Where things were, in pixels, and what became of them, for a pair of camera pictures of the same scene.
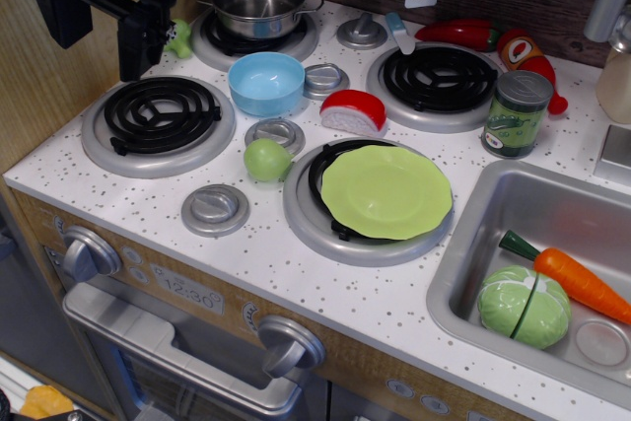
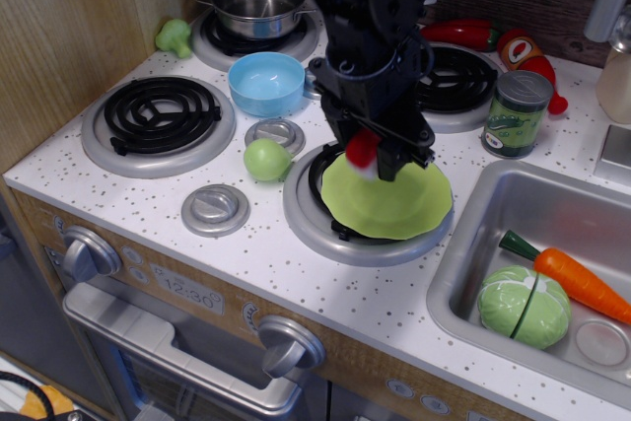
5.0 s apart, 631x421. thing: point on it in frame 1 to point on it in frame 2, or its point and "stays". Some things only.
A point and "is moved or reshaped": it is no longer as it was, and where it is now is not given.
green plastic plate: x=388 y=191 stays
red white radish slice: x=352 y=111 is moved or reshaped
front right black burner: x=316 y=233 stays
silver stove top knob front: x=215 y=210 stays
